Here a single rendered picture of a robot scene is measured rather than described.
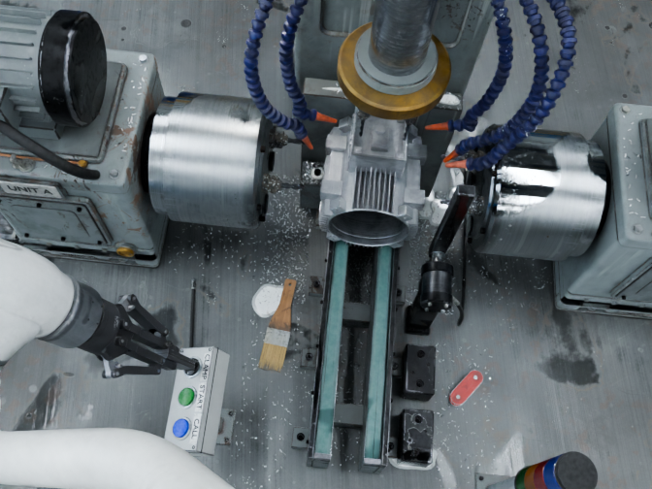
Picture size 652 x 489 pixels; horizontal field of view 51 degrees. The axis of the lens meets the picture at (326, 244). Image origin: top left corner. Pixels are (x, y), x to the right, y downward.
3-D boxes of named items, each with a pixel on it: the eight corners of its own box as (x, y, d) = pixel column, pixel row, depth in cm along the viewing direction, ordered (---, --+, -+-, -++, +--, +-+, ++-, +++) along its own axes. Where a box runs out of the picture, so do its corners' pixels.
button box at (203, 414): (197, 355, 122) (179, 346, 117) (231, 353, 118) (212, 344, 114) (179, 456, 115) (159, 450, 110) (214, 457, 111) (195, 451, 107)
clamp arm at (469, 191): (428, 244, 134) (457, 179, 110) (443, 246, 134) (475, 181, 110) (428, 261, 132) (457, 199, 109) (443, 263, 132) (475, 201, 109)
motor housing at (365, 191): (326, 159, 149) (331, 108, 132) (413, 169, 149) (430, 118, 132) (316, 244, 141) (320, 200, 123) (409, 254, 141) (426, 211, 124)
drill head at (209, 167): (125, 130, 150) (95, 54, 128) (292, 147, 150) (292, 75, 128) (99, 233, 140) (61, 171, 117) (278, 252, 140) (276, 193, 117)
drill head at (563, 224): (428, 161, 151) (453, 91, 128) (615, 181, 151) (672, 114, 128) (424, 267, 140) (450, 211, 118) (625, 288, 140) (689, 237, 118)
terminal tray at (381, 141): (351, 121, 135) (354, 99, 129) (406, 127, 135) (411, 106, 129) (345, 175, 130) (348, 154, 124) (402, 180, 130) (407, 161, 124)
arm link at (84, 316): (82, 269, 90) (114, 285, 95) (34, 276, 94) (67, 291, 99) (65, 337, 86) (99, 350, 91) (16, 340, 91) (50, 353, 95)
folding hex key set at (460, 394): (457, 409, 140) (459, 407, 139) (444, 398, 141) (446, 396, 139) (484, 379, 143) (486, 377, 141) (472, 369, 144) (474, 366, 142)
